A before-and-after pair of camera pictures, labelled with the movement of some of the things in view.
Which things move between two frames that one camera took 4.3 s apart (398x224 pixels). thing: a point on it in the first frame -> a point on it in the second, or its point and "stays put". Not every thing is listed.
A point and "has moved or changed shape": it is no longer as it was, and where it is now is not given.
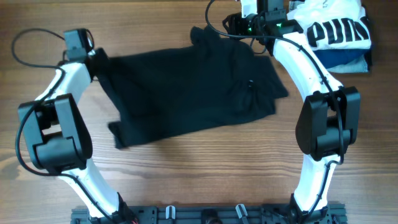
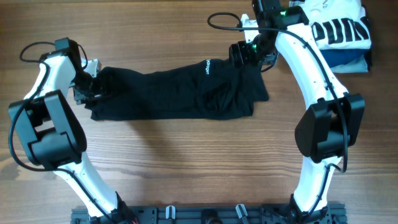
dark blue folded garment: [334, 58] stays put
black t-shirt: [212, 81] has moved or changed shape
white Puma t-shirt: [334, 25] stays put
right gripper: [232, 22] -> [237, 54]
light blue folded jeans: [359, 65] stays put
